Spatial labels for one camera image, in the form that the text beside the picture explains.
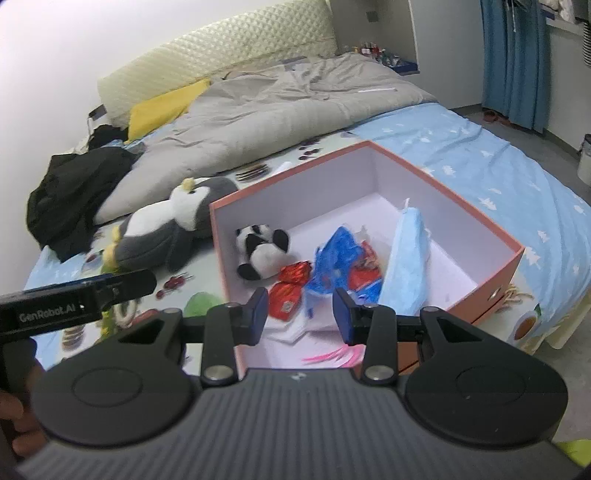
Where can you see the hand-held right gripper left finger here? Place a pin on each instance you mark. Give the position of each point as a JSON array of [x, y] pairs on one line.
[[258, 316]]

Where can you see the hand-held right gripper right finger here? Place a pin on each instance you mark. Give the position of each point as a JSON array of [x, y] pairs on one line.
[[342, 318]]

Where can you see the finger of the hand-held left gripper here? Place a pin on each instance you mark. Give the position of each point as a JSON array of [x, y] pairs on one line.
[[129, 286]]

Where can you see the large red foil packet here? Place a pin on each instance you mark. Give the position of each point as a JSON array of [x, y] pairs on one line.
[[284, 300]]

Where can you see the pink fringe toy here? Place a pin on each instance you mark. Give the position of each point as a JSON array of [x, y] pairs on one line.
[[332, 356]]

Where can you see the small red foil packet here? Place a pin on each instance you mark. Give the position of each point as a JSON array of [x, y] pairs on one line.
[[295, 272]]

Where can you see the small panda plush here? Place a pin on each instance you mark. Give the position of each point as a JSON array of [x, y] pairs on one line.
[[263, 256]]

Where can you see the blue plastic bag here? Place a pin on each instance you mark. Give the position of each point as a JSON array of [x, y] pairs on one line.
[[337, 258]]

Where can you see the blue face mask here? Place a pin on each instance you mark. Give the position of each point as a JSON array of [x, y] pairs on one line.
[[406, 263]]

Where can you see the pink cardboard box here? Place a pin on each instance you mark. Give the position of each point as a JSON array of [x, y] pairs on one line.
[[415, 184]]

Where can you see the person's left hand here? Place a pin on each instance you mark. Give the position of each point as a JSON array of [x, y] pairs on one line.
[[11, 406]]

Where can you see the green plush massage hammer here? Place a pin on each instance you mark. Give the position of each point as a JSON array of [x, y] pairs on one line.
[[107, 321]]

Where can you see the grey white penguin plush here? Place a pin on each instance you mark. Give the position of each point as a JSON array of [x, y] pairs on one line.
[[152, 235]]

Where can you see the black clothing pile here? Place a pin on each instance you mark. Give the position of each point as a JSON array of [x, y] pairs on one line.
[[78, 194]]

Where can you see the small black garment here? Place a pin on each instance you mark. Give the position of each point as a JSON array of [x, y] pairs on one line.
[[108, 136]]

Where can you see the yellow pillow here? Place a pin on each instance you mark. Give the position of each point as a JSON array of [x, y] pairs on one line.
[[161, 108]]

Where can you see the grey duvet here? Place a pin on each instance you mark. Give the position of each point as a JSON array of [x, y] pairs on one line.
[[254, 115]]

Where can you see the blue star print bedsheet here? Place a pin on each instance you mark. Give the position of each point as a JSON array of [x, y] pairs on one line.
[[485, 161]]

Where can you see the brown slippers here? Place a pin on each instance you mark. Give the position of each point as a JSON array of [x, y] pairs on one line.
[[494, 117]]

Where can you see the blue tray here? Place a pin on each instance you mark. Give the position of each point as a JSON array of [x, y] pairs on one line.
[[408, 68]]

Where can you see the cream quilted headboard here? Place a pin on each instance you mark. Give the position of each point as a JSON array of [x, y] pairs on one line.
[[221, 41]]

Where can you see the lime green object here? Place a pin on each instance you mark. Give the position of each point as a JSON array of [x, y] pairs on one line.
[[575, 450]]

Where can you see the row of small bottles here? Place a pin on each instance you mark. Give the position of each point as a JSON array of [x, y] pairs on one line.
[[374, 51]]

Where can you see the white trash bin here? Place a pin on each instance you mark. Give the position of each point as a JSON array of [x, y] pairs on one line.
[[585, 159]]

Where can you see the white wardrobe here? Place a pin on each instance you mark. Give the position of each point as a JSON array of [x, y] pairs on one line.
[[448, 46]]

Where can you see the blue curtain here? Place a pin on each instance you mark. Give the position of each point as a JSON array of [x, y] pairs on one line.
[[512, 60]]

